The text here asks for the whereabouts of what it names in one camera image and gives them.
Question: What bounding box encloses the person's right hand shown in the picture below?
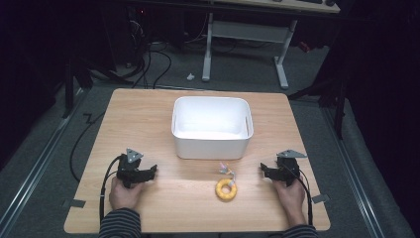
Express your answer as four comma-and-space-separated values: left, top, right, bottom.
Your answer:
271, 177, 307, 228

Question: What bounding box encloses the yellow ring toy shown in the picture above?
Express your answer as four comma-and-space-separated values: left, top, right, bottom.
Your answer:
214, 161, 239, 202

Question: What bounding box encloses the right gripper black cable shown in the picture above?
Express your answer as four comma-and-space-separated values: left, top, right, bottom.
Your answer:
284, 163, 314, 226

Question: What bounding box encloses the black floor cable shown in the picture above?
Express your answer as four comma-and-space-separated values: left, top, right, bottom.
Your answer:
68, 111, 106, 183

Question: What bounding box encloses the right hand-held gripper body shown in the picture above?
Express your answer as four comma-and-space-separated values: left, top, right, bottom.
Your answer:
265, 149, 309, 187

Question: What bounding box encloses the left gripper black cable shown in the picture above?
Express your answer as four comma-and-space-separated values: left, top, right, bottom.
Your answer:
98, 155, 124, 226

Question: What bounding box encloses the person's left hand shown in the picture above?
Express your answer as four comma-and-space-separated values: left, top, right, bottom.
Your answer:
108, 177, 146, 211

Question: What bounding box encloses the black metal stand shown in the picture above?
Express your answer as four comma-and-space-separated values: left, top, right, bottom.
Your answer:
61, 56, 94, 119
287, 77, 348, 141

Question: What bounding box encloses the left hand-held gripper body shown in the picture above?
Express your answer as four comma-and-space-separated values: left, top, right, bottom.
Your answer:
115, 148, 153, 189

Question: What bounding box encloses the white plastic bin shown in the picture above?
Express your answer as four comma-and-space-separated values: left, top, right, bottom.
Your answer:
170, 95, 255, 161

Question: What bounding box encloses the wooden desk top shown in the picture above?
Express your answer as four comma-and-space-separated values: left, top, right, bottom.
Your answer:
211, 0, 341, 14

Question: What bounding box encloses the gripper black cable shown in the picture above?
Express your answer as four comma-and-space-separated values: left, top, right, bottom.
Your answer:
98, 155, 124, 226
284, 163, 314, 226

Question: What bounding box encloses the white metal desk frame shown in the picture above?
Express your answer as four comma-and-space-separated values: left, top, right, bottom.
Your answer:
201, 13, 299, 90

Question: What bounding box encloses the grey tape strip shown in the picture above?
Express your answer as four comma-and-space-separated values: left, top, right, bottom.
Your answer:
60, 198, 87, 209
311, 193, 331, 204

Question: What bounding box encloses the bundle of black cables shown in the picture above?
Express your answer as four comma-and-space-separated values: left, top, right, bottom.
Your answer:
88, 13, 173, 89

